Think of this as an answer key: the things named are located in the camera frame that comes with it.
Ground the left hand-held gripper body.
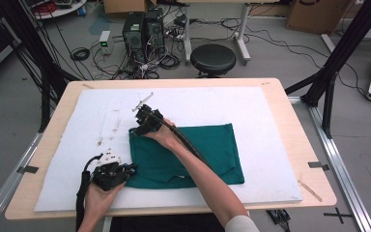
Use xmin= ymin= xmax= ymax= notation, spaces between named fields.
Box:
xmin=91 ymin=148 xmax=130 ymax=192

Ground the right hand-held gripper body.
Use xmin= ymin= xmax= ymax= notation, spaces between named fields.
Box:
xmin=131 ymin=92 xmax=164 ymax=133

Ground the green long-sleeved shirt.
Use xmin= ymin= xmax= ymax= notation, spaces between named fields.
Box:
xmin=128 ymin=123 xmax=245 ymax=190

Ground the person's right hand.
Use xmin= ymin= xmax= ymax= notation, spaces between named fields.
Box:
xmin=144 ymin=118 xmax=180 ymax=151

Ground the person's left hand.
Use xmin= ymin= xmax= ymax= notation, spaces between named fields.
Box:
xmin=85 ymin=183 xmax=125 ymax=213

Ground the black tape piece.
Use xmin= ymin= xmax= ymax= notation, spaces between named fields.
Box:
xmin=307 ymin=160 xmax=330 ymax=172
xmin=15 ymin=164 xmax=40 ymax=175

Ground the black computer tower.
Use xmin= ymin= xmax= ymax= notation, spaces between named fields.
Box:
xmin=144 ymin=8 xmax=166 ymax=56
xmin=122 ymin=13 xmax=146 ymax=63

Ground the black round stool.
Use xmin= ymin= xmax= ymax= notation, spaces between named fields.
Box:
xmin=189 ymin=43 xmax=238 ymax=78

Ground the white foam mat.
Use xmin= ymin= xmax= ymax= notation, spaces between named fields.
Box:
xmin=34 ymin=86 xmax=303 ymax=213

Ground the white box with green light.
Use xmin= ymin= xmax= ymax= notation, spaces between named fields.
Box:
xmin=99 ymin=30 xmax=112 ymax=55

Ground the small cardboard box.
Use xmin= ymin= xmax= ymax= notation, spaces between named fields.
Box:
xmin=102 ymin=0 xmax=150 ymax=15

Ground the person's white sleeve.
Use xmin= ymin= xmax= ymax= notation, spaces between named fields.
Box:
xmin=224 ymin=215 xmax=261 ymax=232

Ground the round white table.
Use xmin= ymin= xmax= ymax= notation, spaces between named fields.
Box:
xmin=22 ymin=0 xmax=88 ymax=21

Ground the small black connector box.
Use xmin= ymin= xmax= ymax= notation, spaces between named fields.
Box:
xmin=266 ymin=209 xmax=292 ymax=227

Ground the thin wooden stick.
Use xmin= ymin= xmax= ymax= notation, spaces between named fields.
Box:
xmin=298 ymin=179 xmax=324 ymax=203

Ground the large cardboard box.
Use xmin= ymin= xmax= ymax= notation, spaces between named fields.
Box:
xmin=285 ymin=0 xmax=351 ymax=35

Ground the black tape cross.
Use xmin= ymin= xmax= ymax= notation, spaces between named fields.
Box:
xmin=323 ymin=207 xmax=354 ymax=225

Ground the left hand-held gripper black cable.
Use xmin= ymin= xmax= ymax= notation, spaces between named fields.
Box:
xmin=74 ymin=153 xmax=104 ymax=232

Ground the hand-held gripper black cable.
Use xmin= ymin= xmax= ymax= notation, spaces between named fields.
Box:
xmin=74 ymin=153 xmax=104 ymax=232
xmin=146 ymin=110 xmax=214 ymax=169

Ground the right hand-held gripper black cable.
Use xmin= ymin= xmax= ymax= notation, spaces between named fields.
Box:
xmin=146 ymin=110 xmax=214 ymax=169

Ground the tangle of floor cables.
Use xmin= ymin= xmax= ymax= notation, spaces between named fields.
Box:
xmin=90 ymin=42 xmax=183 ymax=80

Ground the coiled black cable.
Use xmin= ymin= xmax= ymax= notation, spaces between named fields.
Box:
xmin=70 ymin=46 xmax=92 ymax=62

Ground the aluminium floor rail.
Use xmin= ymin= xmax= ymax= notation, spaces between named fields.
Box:
xmin=288 ymin=96 xmax=371 ymax=232
xmin=0 ymin=131 xmax=43 ymax=232

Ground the black metal frame with cables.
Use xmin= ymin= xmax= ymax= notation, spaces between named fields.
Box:
xmin=0 ymin=0 xmax=82 ymax=133

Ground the white desk frame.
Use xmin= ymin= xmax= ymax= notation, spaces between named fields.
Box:
xmin=183 ymin=0 xmax=251 ymax=66

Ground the black metal frame strut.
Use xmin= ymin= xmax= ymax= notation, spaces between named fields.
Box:
xmin=284 ymin=0 xmax=371 ymax=139

